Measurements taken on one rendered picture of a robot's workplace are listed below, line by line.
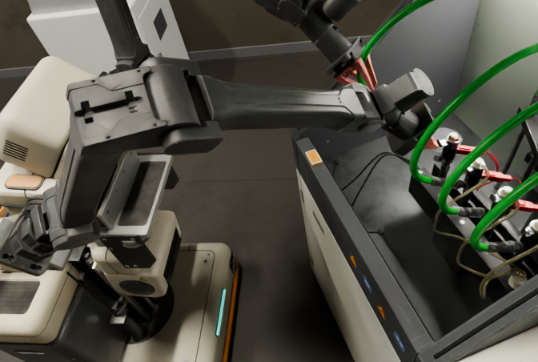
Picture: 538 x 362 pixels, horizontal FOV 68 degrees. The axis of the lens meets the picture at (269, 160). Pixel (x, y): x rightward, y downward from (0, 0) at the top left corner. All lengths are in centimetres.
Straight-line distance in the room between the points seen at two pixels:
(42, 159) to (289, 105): 51
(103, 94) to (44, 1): 213
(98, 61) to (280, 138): 118
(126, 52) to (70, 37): 160
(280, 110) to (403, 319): 52
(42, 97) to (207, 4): 237
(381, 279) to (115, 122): 66
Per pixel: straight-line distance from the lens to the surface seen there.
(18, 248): 87
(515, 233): 98
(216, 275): 173
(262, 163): 240
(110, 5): 97
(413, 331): 89
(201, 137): 45
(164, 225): 127
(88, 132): 45
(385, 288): 91
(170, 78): 47
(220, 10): 313
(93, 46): 256
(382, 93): 76
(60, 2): 253
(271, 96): 55
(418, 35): 116
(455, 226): 97
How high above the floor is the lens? 178
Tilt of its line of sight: 48 degrees down
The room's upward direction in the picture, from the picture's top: 13 degrees counter-clockwise
